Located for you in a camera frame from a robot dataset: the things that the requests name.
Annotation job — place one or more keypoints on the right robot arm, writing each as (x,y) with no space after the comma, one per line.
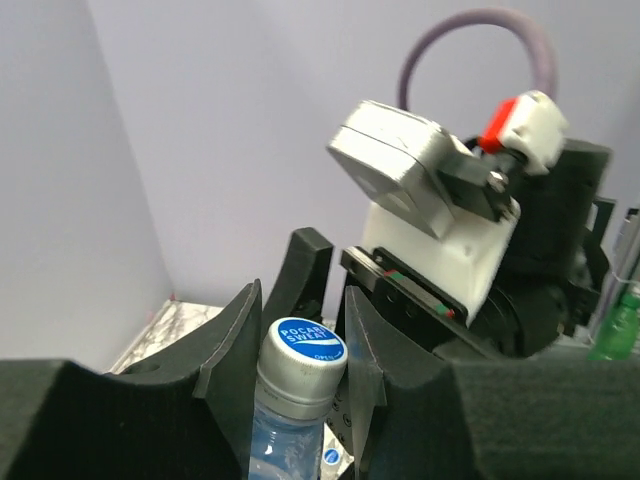
(547,284)

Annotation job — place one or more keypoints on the blue white bottle cap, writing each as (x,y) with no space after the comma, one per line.
(332,457)

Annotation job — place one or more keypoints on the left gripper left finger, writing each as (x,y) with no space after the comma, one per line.
(184,412)

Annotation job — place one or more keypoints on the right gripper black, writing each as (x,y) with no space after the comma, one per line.
(423,312)

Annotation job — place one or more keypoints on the blue label water bottle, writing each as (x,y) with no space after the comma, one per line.
(282,448)

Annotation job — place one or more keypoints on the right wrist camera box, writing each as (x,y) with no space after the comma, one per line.
(443,210)

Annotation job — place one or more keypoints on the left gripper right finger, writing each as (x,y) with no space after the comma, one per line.
(417,417)

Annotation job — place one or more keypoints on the green soda bottle near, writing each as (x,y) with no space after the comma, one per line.
(618,332)

